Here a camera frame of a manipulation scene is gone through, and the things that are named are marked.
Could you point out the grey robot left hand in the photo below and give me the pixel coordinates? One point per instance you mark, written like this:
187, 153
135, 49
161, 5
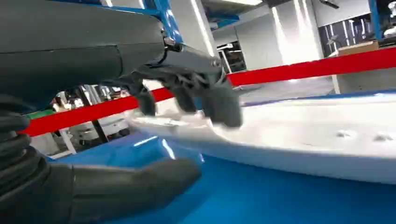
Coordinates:
77, 52

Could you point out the green crate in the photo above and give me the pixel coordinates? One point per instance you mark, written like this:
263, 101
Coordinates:
38, 114

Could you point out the black stand leg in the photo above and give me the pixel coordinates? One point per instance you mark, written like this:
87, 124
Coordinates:
96, 128

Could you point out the white shelf stand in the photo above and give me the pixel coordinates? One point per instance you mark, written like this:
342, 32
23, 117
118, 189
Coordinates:
230, 58

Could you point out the red barrier tape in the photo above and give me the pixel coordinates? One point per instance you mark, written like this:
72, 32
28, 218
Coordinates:
309, 68

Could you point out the blue tray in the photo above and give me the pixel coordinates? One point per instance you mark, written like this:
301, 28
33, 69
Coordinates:
278, 201

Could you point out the brown cardboard box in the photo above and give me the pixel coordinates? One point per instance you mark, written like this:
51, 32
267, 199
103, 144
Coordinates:
357, 48

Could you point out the blue metal rack frame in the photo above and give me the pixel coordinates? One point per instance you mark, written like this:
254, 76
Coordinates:
170, 24

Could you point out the blue metal post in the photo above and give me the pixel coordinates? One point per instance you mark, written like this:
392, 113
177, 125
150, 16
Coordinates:
375, 18

